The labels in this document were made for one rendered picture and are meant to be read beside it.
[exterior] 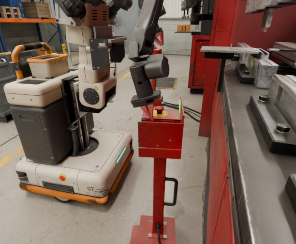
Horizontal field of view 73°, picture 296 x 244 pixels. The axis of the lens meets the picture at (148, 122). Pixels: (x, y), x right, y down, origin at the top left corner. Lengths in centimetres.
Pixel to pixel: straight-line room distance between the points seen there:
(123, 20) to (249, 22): 703
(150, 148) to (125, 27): 806
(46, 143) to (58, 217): 49
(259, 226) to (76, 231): 122
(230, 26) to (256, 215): 179
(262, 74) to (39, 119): 115
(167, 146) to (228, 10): 150
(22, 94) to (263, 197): 121
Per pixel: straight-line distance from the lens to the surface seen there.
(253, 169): 43
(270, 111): 63
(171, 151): 75
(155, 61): 64
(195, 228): 141
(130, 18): 861
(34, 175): 156
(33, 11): 879
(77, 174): 137
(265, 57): 106
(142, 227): 124
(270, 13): 113
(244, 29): 202
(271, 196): 38
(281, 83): 68
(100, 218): 146
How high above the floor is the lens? 112
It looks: 26 degrees down
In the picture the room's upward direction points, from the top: straight up
